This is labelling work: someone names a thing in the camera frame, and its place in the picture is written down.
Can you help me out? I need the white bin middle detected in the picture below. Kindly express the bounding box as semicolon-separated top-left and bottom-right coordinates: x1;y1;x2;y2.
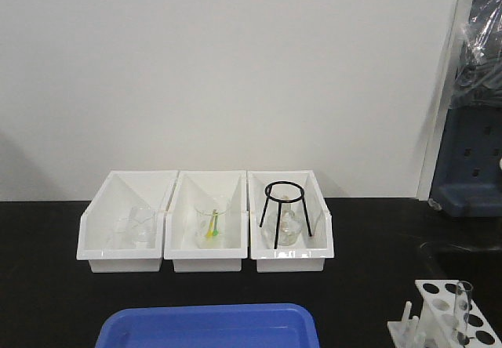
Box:
163;170;249;273

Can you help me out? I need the white bin right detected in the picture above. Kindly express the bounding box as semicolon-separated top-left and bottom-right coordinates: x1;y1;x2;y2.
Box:
247;170;334;273

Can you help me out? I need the glassware in left bin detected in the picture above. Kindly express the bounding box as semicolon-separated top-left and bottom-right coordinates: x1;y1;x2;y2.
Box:
105;207;156;250

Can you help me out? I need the plastic bag of pegs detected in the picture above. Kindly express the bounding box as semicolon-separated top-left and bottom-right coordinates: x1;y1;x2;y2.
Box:
449;0;501;109

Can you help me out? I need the blue-grey pegboard drying rack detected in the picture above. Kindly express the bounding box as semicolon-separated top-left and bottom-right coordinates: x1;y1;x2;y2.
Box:
428;0;502;218

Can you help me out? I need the blue plastic tray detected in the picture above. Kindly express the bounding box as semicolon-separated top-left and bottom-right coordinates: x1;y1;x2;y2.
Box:
95;303;320;347

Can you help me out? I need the black metal tripod stand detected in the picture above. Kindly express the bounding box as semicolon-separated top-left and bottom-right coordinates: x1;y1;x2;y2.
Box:
258;180;314;250

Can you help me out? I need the green plastic spatula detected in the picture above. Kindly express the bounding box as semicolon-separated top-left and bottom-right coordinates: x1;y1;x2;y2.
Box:
211;209;219;237

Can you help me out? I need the glass beaker in middle bin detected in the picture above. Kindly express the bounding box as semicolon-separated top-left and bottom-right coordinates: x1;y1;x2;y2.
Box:
195;195;229;249

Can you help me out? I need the white test tube rack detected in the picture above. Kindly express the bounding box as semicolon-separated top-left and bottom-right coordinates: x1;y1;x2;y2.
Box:
387;279;501;347

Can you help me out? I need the clear glass test tube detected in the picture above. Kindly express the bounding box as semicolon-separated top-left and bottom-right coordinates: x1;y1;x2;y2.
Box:
453;281;473;346

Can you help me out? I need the white bin left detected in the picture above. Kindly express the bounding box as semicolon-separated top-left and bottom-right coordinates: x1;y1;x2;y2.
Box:
76;170;178;273

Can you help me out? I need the black lab sink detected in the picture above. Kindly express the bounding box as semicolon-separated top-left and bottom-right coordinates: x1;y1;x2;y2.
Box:
418;242;501;310

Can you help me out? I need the yellow plastic spatula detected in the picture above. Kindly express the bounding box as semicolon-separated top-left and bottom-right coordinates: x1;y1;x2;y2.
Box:
205;212;213;238

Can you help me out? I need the glass alcohol lamp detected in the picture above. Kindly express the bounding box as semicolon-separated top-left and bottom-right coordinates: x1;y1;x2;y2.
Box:
260;195;303;249

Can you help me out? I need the white bin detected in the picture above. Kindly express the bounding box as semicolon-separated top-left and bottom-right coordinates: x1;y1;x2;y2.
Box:
247;170;334;273
76;170;178;273
163;170;249;273

